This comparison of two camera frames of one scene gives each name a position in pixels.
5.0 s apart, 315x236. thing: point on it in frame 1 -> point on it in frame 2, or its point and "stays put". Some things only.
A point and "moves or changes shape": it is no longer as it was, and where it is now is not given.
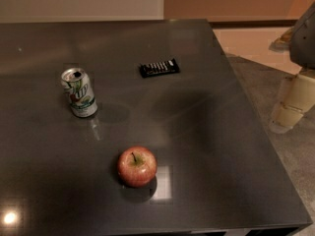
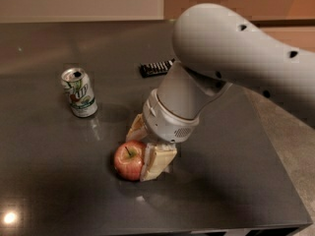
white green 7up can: [78, 88] stays put
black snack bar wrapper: [158, 68] stays put
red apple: [137, 166] moves or changes shape
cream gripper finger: [296, 97] -> [164, 125]
